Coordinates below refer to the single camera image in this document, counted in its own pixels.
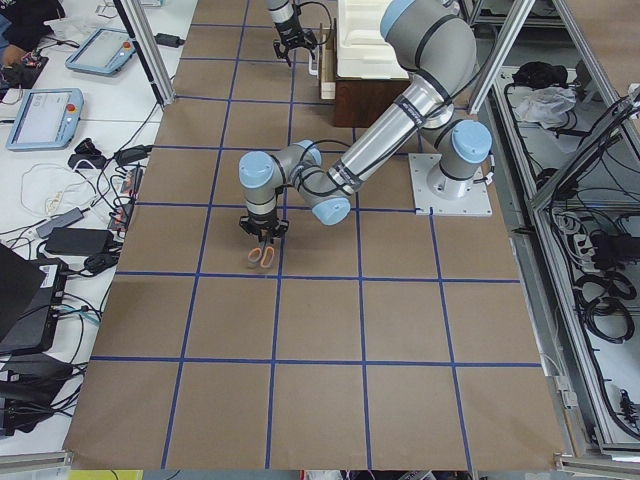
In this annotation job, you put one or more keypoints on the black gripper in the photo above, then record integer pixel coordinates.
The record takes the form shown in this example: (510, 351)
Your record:
(291, 35)
(261, 226)

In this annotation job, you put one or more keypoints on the grey orange scissors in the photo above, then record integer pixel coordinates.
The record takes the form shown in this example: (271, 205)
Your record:
(261, 257)

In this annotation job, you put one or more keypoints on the wooden drawer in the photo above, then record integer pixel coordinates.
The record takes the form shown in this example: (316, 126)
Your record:
(327, 65)

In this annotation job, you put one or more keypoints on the brown wooden drawer cabinet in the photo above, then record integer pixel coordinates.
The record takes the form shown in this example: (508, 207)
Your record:
(359, 103)

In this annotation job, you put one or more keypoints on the white foam tray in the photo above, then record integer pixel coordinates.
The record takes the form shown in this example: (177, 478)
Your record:
(362, 53)

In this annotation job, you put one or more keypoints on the black power adapter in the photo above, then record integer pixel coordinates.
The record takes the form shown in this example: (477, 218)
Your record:
(169, 40)

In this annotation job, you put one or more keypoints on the far blue teach pendant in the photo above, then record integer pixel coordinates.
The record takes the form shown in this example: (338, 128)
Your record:
(103, 53)

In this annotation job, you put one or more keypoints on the blue teach pendant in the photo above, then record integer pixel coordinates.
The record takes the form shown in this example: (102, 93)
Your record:
(46, 120)
(103, 53)

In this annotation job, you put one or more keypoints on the large black power brick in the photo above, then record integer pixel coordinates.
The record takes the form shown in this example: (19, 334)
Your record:
(78, 241)

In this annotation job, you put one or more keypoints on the black laptop computer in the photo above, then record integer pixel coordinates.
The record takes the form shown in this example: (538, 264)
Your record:
(30, 292)

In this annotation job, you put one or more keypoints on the near blue teach pendant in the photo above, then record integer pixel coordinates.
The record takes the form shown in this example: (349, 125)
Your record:
(46, 120)

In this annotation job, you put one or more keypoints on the white crumpled cloth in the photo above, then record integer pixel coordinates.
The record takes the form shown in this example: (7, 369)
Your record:
(549, 106)

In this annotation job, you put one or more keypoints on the person in dark clothes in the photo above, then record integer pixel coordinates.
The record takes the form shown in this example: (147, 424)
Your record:
(23, 25)

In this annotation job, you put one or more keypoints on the white drawer handle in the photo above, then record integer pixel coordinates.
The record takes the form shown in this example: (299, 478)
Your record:
(315, 57)

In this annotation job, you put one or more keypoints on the aluminium frame post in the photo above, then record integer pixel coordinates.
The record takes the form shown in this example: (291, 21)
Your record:
(134, 19)

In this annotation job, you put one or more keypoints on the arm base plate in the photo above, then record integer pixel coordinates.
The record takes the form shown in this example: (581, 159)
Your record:
(435, 194)

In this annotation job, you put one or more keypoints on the aluminium cell frame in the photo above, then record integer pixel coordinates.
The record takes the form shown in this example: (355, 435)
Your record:
(576, 192)

